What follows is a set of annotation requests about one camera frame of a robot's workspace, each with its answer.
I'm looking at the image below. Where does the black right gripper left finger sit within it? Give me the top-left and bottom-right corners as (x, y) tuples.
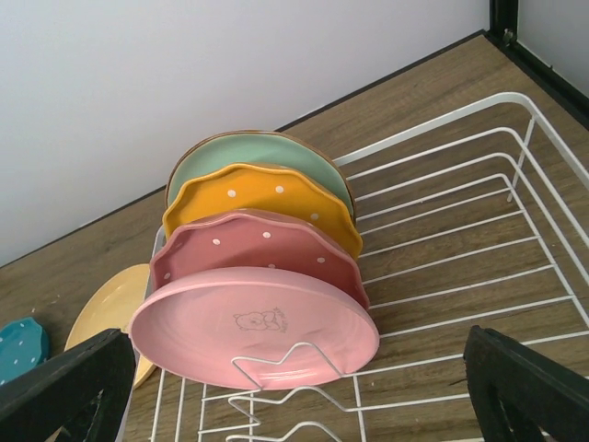
(1, 329), (136, 441)

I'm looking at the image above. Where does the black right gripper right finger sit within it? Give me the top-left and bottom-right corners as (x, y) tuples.
(463, 326), (588, 441)

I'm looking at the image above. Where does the blue polka dot plate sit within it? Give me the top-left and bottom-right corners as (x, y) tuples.
(0, 317), (50, 385)

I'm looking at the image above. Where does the pale yellow plate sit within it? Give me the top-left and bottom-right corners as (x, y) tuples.
(64, 263), (158, 389)

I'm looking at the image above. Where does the light pink plate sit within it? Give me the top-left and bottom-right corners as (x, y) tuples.
(129, 267), (379, 390)

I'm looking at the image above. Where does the dark pink polka dot plate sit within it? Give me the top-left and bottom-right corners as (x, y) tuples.
(150, 209), (370, 308)

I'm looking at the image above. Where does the orange polka dot plate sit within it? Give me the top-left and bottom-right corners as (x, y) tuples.
(162, 163), (363, 259)

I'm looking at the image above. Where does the mint green plate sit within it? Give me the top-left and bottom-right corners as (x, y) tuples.
(166, 130), (356, 220)

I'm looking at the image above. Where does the white wire dish rack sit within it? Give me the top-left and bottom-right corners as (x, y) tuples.
(123, 92), (588, 441)

